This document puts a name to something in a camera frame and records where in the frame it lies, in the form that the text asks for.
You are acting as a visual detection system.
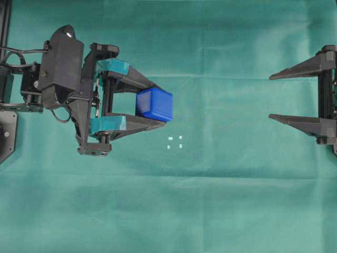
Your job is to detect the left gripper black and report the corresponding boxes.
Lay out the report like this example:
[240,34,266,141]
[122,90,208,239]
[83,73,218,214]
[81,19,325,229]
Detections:
[68,43,165,157]

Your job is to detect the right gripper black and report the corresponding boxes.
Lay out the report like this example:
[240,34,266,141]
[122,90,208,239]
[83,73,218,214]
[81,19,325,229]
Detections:
[269,45,336,154]

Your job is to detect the blue cube block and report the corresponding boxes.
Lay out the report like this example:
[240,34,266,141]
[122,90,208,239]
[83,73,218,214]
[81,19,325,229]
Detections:
[135,87,173,122]

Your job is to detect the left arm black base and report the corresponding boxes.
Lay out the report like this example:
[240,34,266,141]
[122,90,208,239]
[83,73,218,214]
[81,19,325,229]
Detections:
[0,111,17,163]

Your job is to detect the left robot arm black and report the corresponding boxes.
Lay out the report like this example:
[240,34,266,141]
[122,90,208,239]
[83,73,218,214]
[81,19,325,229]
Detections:
[1,36,173,156]

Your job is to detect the white tape marks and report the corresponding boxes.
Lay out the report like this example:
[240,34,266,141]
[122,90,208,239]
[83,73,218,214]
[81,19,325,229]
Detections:
[166,135,183,150]

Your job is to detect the green table cloth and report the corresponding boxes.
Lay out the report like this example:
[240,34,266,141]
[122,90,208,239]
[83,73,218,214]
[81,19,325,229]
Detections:
[1,1,336,252]

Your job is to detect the left wrist camera black housing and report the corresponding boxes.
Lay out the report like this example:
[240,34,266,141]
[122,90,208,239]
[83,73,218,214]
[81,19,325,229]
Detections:
[38,25,84,110]

